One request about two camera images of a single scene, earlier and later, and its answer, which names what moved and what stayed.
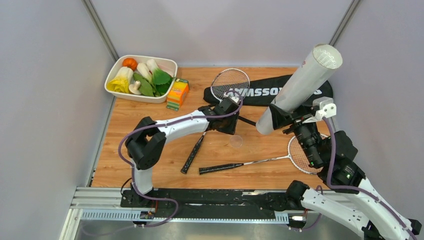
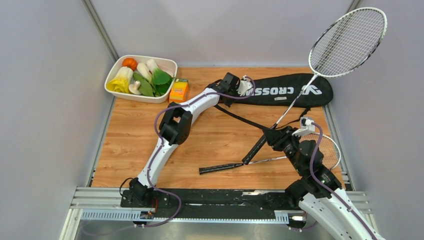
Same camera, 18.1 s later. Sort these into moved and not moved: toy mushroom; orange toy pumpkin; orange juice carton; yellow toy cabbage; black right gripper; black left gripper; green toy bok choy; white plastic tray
Moved: black right gripper; black left gripper
Not moved: orange juice carton; white plastic tray; orange toy pumpkin; yellow toy cabbage; green toy bok choy; toy mushroom
